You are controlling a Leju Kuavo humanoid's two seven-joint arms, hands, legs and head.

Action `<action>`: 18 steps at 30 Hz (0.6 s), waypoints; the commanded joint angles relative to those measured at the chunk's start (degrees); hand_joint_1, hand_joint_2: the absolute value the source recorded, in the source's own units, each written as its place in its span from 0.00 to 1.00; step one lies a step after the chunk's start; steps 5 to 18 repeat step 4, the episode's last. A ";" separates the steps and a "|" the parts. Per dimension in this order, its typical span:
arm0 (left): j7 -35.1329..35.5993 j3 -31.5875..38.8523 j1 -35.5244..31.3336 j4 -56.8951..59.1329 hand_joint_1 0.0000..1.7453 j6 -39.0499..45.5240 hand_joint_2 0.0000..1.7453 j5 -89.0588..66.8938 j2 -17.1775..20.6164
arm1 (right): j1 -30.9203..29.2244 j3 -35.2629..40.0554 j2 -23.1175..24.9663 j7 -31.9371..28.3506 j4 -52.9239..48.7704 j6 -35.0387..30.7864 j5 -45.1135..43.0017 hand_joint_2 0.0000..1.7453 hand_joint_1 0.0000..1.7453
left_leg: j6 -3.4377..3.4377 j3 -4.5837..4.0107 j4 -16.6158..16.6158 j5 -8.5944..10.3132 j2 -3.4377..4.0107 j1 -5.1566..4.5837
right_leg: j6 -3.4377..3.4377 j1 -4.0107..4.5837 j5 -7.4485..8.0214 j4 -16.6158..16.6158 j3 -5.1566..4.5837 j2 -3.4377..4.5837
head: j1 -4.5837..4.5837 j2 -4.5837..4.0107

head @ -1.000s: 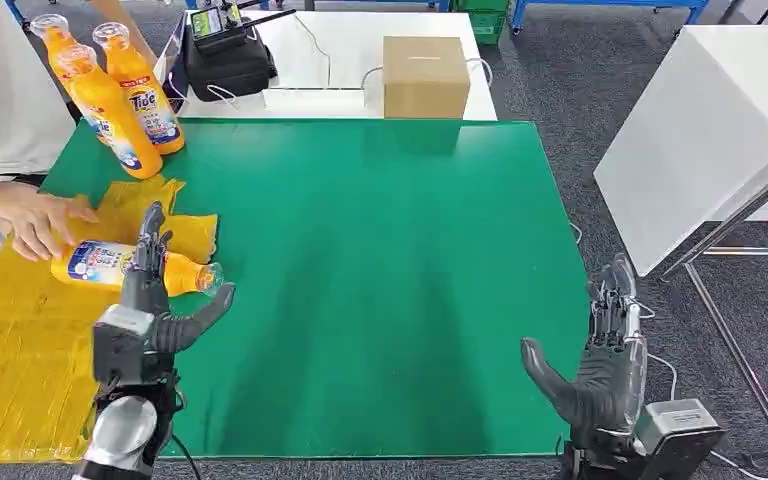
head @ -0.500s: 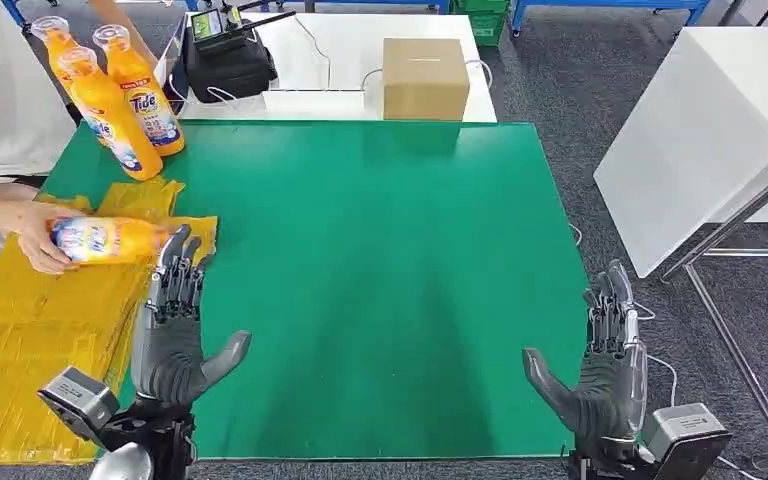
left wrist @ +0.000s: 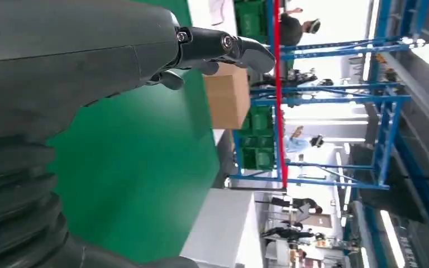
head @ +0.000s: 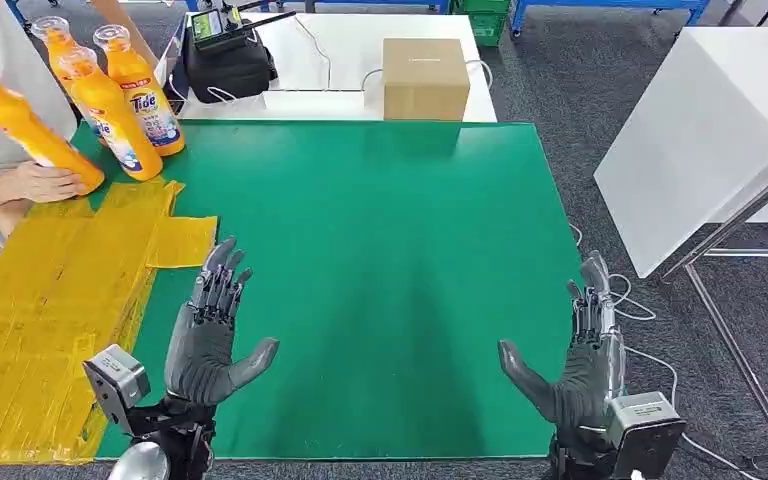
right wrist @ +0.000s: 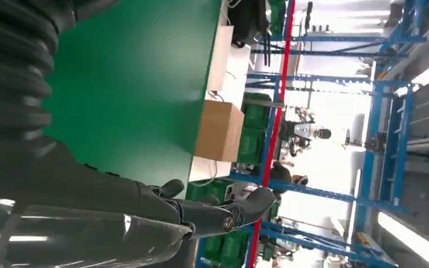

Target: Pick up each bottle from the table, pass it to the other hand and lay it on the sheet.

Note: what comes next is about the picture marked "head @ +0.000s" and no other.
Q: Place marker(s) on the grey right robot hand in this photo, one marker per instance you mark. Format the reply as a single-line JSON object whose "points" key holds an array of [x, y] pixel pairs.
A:
{"points": [[589, 384]]}

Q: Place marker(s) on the person's right hand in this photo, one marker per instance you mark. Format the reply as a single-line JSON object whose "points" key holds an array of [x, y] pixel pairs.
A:
{"points": [[43, 184]]}

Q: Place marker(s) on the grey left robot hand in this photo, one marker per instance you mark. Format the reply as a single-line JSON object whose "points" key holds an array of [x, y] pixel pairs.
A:
{"points": [[202, 358]]}

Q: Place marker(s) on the orange drink bottle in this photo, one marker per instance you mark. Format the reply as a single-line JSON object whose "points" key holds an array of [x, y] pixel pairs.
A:
{"points": [[109, 119], [145, 99], [20, 126], [59, 46]]}

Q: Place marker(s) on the yellow sheet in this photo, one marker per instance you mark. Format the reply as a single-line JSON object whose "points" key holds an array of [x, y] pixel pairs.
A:
{"points": [[39, 298]]}

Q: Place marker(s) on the person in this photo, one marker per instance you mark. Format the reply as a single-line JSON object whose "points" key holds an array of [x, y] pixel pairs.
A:
{"points": [[0, 53]]}

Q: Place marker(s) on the silver laptop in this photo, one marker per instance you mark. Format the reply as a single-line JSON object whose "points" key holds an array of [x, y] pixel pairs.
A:
{"points": [[173, 56]]}

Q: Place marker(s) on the green table mat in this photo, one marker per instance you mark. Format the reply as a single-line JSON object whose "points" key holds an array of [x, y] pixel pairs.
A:
{"points": [[357, 218]]}

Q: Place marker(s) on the black bag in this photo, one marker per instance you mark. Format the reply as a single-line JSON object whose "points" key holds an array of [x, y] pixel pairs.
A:
{"points": [[232, 69]]}

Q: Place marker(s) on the metal stand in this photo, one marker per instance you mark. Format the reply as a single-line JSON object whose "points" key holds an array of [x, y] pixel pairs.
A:
{"points": [[742, 218]]}

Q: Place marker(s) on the black controller with screen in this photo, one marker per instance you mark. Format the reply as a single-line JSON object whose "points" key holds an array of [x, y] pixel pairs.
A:
{"points": [[208, 26]]}

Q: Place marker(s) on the white board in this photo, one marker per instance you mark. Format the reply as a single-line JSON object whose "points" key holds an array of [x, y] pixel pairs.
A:
{"points": [[689, 159]]}

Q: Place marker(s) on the white table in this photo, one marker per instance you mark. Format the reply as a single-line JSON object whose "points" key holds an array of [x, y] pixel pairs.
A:
{"points": [[351, 46]]}

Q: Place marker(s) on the brown cardboard box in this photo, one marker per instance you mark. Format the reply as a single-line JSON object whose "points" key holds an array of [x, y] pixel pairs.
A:
{"points": [[427, 79]]}

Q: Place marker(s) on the blue rack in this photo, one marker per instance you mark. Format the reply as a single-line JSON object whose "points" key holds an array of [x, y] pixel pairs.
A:
{"points": [[622, 5], [357, 4]]}

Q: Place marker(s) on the green crate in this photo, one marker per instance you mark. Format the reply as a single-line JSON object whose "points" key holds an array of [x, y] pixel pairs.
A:
{"points": [[486, 20]]}

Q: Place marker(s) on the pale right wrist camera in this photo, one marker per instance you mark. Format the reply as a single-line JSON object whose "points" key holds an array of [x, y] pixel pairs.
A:
{"points": [[646, 430]]}

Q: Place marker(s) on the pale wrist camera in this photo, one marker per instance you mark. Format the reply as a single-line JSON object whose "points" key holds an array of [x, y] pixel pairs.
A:
{"points": [[646, 430], [116, 384]]}

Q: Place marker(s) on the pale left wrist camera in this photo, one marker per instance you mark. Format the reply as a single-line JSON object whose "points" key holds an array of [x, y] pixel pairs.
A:
{"points": [[116, 384]]}

